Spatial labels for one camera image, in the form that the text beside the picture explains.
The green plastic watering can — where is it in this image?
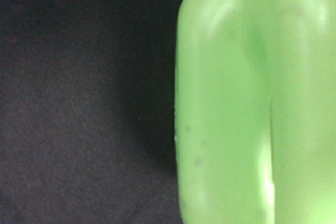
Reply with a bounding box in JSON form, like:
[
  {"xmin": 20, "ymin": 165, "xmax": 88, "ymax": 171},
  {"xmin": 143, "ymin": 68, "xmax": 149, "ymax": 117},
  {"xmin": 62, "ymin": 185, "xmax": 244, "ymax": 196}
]
[{"xmin": 175, "ymin": 0, "xmax": 335, "ymax": 223}]

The black tablecloth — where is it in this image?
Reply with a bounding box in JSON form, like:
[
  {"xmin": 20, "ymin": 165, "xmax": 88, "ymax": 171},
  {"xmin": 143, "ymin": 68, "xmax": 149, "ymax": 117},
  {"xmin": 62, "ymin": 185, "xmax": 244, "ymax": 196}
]
[{"xmin": 1, "ymin": 0, "xmax": 181, "ymax": 223}]

